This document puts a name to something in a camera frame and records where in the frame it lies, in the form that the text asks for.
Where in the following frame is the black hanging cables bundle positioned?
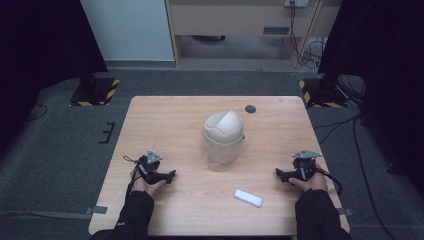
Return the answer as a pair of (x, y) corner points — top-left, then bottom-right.
(288, 1), (328, 70)

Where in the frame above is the small white rectangular box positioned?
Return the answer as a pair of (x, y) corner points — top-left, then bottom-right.
(233, 188), (264, 209)

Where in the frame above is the person's left hand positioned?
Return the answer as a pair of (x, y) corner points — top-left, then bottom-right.
(129, 167), (167, 199)

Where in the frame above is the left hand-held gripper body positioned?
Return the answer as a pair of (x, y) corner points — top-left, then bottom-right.
(136, 150), (164, 184)

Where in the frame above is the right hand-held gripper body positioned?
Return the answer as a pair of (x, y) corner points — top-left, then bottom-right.
(291, 149), (324, 183)

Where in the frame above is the black stand base striped edge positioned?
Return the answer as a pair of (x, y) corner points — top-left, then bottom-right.
(69, 76), (121, 107)
(298, 77), (350, 109)

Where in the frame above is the white cabinet panel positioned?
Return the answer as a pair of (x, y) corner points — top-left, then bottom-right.
(79, 0), (176, 62)

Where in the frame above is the grey power strip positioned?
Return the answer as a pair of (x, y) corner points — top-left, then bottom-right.
(283, 0), (311, 9)

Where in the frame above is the black floor cable loop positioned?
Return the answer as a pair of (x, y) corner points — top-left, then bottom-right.
(23, 102), (49, 123)

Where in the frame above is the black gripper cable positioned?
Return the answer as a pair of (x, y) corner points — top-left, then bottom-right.
(122, 154), (142, 198)
(315, 167), (344, 197)

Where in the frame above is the clear trash can beige lid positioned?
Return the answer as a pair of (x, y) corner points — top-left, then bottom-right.
(201, 110), (248, 166)

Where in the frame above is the black curtain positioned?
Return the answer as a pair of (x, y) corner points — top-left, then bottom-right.
(0, 0), (109, 156)
(317, 0), (424, 198)

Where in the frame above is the person's right hand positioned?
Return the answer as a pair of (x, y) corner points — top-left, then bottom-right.
(288, 162), (330, 194)

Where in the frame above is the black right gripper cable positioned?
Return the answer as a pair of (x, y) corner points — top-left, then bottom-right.
(315, 167), (344, 197)

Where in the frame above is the light wooden desk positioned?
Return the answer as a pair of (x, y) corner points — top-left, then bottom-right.
(165, 0), (344, 70)

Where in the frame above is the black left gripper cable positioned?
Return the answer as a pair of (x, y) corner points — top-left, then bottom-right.
(122, 154), (142, 198)

